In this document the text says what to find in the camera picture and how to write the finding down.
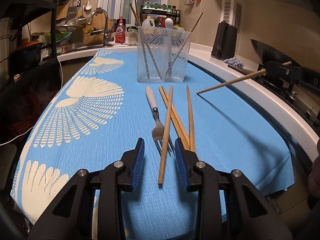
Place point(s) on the hanging white spoon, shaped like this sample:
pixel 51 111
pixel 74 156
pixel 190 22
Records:
pixel 88 5

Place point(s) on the narrow wall vent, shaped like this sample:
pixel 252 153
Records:
pixel 227 11

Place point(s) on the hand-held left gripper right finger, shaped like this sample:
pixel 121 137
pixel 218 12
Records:
pixel 180 166

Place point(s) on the red dish soap bottle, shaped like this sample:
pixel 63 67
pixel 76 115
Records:
pixel 120 33

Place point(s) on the hanging wooden board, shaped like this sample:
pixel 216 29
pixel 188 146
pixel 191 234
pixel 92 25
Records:
pixel 61 12

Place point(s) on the black shelf rack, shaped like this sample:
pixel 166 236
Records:
pixel 53 30

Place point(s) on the black wok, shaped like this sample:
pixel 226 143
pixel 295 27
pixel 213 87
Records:
pixel 270 52

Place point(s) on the round wooden cutting board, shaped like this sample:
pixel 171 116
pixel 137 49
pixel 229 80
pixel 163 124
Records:
pixel 96 36

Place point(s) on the glass jar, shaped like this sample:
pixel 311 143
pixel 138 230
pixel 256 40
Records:
pixel 133 36

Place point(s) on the row of spice jars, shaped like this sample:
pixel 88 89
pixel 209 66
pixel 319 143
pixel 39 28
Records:
pixel 155 5

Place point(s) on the blue grey dish cloth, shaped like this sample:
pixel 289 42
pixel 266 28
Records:
pixel 233 62

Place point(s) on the metal grater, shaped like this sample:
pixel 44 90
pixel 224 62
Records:
pixel 71 12

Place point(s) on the metal stove knob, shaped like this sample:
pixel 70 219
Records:
pixel 292 96
pixel 310 111

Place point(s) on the stainless steel pot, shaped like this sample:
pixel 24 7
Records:
pixel 5 40

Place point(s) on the steel kitchen faucet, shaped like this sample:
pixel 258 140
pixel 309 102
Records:
pixel 107 27

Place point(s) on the metal bowl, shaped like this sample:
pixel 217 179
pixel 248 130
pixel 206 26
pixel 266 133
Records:
pixel 67 27

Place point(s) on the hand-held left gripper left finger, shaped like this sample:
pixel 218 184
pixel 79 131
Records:
pixel 138 166

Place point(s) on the dark sauce bottle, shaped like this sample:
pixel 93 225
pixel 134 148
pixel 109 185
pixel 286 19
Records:
pixel 160 22

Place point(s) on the dark cooking pot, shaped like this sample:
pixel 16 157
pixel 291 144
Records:
pixel 25 56

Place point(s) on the blue patterned table mat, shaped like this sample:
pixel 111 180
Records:
pixel 225 130

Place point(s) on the black electric kettle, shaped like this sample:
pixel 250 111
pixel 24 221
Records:
pixel 225 42

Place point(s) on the green plastic basin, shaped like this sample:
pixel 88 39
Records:
pixel 61 36

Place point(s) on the wooden chopstick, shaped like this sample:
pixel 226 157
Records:
pixel 190 117
pixel 180 125
pixel 134 13
pixel 196 23
pixel 225 84
pixel 164 142
pixel 137 11
pixel 177 126

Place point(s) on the clear plastic utensil holder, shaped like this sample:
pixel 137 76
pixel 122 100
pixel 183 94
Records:
pixel 185 65

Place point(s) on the white ceramic spoon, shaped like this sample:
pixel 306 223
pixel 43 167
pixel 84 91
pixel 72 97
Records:
pixel 168 23

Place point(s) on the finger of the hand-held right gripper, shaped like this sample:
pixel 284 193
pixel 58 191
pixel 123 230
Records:
pixel 291 83
pixel 280 69

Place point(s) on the black spice rack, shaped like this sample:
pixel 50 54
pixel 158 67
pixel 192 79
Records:
pixel 179 13

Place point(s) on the wide wall vent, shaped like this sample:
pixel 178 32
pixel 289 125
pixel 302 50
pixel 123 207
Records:
pixel 238 17

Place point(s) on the large cooking oil bottle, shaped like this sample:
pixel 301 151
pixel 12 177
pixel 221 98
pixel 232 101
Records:
pixel 150 22

